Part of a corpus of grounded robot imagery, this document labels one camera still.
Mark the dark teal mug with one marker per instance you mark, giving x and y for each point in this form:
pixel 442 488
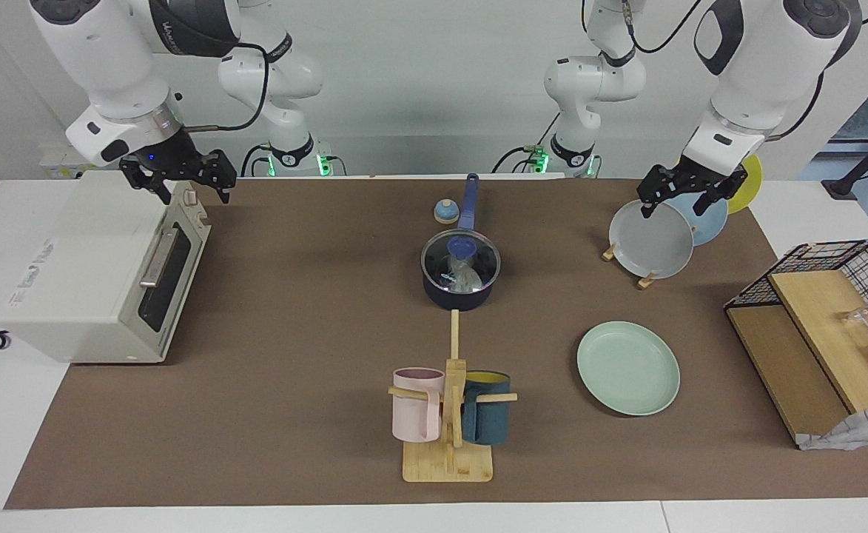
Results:
pixel 489 422

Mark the clear glass cup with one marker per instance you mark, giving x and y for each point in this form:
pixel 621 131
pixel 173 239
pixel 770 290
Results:
pixel 863 326

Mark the glass lid with blue knob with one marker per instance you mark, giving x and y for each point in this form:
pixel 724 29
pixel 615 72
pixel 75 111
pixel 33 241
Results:
pixel 482 255

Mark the small blue wooden knob toy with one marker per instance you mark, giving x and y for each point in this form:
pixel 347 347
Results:
pixel 445 213

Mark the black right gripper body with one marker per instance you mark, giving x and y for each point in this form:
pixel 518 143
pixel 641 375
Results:
pixel 171 159

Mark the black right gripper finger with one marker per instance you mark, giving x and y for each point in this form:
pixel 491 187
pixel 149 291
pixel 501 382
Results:
pixel 158 186
pixel 225 176

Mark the wooden plate rack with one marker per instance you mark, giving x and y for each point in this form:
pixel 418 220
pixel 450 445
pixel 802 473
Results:
pixel 646 281

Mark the grey plate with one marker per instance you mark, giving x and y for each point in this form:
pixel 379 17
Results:
pixel 652 244

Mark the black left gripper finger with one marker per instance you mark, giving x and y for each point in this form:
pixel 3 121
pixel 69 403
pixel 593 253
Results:
pixel 726 191
pixel 654 189

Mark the white toaster oven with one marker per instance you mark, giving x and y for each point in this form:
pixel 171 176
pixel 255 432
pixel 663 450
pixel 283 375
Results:
pixel 78 281

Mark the brown table mat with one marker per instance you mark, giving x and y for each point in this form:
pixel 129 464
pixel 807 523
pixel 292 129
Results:
pixel 293 414

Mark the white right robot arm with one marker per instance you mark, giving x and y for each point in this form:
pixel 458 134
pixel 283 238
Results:
pixel 108 59

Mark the black stand foot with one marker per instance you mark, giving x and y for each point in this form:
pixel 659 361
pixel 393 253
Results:
pixel 859 166

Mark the white power strip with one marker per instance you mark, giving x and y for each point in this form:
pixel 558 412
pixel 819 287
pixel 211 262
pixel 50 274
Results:
pixel 60 163

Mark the grey crumpled cloth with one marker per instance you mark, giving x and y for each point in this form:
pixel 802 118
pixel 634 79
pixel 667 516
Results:
pixel 855 429

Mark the clear bag of vermicelli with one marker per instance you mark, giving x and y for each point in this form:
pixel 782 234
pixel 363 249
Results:
pixel 462 277

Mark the light blue plate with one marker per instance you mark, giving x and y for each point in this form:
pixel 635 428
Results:
pixel 709 222

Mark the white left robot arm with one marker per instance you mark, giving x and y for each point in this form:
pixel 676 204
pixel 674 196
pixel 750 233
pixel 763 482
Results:
pixel 759 66

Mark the wooden mug tree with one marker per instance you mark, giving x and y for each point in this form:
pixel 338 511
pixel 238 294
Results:
pixel 448 463

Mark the pink mug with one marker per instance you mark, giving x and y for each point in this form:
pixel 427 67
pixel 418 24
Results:
pixel 415 414

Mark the mint green plate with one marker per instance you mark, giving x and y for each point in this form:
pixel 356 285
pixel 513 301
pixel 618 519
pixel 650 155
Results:
pixel 628 368

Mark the light bamboo board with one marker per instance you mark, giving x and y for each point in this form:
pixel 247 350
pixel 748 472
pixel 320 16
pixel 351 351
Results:
pixel 822 326

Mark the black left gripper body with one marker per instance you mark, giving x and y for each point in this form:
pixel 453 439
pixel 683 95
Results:
pixel 704 178

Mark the yellow plate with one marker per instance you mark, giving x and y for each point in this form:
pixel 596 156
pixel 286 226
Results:
pixel 750 181

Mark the dark blue saucepan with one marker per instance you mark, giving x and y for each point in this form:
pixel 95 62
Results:
pixel 448 300

